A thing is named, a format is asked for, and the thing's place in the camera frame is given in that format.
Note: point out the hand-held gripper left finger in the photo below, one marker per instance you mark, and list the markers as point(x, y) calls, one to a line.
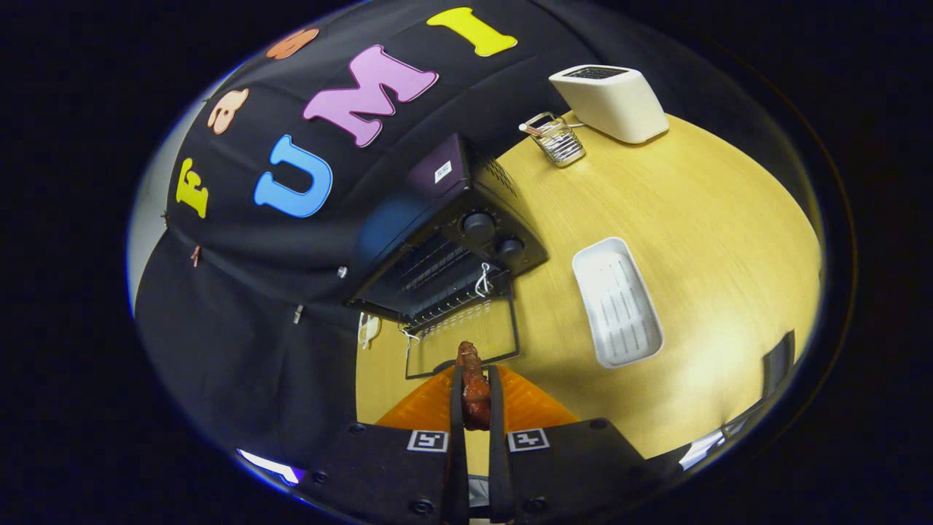
point(457, 437)

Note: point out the white slot toaster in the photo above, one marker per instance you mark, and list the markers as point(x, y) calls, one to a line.
point(619, 109)

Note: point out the white rectangular tray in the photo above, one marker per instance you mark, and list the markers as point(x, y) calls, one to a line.
point(616, 306)

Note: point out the black toaster oven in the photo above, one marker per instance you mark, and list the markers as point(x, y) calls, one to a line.
point(408, 219)

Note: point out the white divided condiment dish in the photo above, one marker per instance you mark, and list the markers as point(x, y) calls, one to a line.
point(368, 329)

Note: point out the red meat piece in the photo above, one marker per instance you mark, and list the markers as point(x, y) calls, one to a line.
point(475, 394)

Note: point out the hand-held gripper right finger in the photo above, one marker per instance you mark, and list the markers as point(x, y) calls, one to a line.
point(496, 452)

